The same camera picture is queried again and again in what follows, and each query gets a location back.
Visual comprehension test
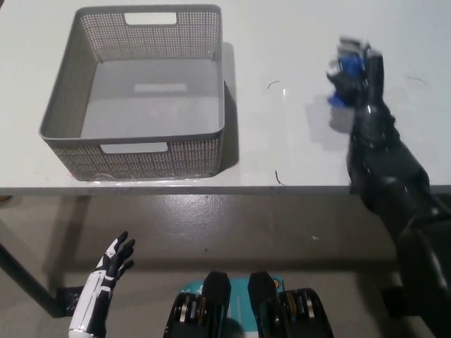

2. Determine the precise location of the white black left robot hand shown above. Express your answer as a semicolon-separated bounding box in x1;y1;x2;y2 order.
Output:
68;230;137;338

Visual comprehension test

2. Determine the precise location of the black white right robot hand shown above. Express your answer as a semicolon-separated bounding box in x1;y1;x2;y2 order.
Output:
326;35;402;146

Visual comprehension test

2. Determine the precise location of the blue rook chess piece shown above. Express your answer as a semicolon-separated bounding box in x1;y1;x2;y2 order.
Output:
328;51;366;108

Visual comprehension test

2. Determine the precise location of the grey perforated plastic basket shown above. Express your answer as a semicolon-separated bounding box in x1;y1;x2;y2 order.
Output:
37;4;226;182

